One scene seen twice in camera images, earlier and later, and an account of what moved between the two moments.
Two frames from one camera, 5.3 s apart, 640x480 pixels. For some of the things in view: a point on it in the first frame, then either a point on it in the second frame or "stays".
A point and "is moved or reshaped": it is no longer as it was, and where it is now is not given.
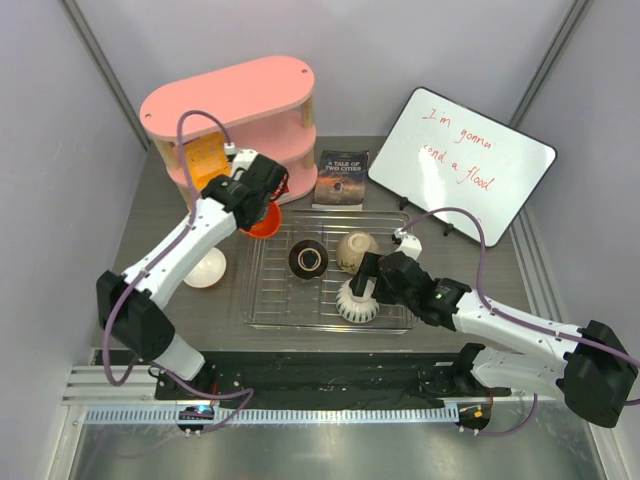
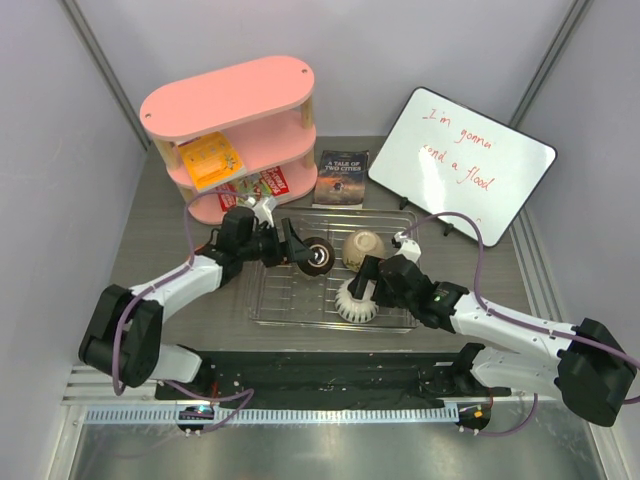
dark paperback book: x=341 y=180 stays
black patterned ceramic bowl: x=308 y=258 is moved or reshaped
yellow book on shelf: x=207 y=158 stays
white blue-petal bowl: x=355 y=309 stays
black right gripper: x=370 y=267 stays
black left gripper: x=246 y=225 to x=296 y=249
